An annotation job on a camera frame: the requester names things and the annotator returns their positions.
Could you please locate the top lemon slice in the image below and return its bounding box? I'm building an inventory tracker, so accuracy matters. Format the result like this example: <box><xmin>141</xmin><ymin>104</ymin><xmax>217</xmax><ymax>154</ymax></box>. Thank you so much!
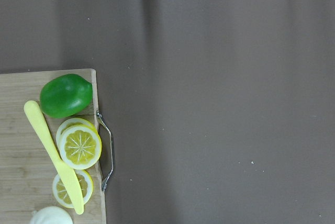
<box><xmin>58</xmin><ymin>124</ymin><xmax>102</xmax><ymax>170</ymax></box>

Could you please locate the hidden lemon slice behind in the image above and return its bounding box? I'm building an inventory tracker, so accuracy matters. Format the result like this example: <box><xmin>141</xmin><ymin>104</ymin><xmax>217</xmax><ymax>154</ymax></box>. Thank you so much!
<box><xmin>56</xmin><ymin>117</ymin><xmax>96</xmax><ymax>145</ymax></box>

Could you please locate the green toy lime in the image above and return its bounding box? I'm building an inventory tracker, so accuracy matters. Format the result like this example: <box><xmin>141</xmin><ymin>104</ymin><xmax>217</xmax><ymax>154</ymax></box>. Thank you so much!
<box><xmin>40</xmin><ymin>74</ymin><xmax>93</xmax><ymax>118</ymax></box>

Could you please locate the yellow plastic toy knife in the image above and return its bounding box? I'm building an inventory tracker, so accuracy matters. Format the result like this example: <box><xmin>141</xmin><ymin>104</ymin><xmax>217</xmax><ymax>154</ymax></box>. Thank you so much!
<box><xmin>24</xmin><ymin>100</ymin><xmax>84</xmax><ymax>215</ymax></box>

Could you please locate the lower lemon slice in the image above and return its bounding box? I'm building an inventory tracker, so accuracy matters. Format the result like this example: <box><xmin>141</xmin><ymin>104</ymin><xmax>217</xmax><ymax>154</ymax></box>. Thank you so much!
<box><xmin>52</xmin><ymin>170</ymin><xmax>94</xmax><ymax>208</ymax></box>

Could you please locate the wooden cutting board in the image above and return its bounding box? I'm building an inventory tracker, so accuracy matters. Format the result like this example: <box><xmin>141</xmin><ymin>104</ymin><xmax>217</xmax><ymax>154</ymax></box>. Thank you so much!
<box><xmin>1</xmin><ymin>69</ymin><xmax>98</xmax><ymax>223</ymax></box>

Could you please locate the white toy garlic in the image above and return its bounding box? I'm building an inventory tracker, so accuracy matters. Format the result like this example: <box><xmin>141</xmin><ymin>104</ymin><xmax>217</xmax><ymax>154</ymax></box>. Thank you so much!
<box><xmin>29</xmin><ymin>206</ymin><xmax>73</xmax><ymax>224</ymax></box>

